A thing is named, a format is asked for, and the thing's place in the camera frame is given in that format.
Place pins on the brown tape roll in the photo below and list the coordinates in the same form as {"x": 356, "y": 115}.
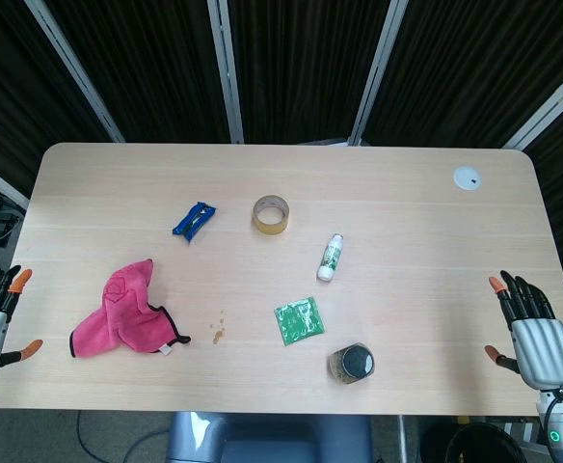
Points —
{"x": 271, "y": 214}

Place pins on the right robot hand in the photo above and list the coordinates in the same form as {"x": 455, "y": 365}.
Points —
{"x": 542, "y": 345}

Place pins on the small white bottle green label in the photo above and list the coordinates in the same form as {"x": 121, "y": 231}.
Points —
{"x": 330, "y": 256}

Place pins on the pink cloth with black trim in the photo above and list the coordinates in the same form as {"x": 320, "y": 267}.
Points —
{"x": 122, "y": 313}

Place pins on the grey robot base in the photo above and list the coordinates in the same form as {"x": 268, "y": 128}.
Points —
{"x": 269, "y": 438}

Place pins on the green sachet packet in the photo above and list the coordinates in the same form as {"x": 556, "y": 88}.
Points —
{"x": 300, "y": 320}

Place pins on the black waste bin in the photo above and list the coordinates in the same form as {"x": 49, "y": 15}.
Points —
{"x": 484, "y": 443}

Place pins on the glass jar with dark lid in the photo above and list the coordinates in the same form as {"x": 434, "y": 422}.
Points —
{"x": 352, "y": 363}

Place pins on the blue snack wrapper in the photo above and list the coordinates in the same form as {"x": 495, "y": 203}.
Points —
{"x": 194, "y": 222}

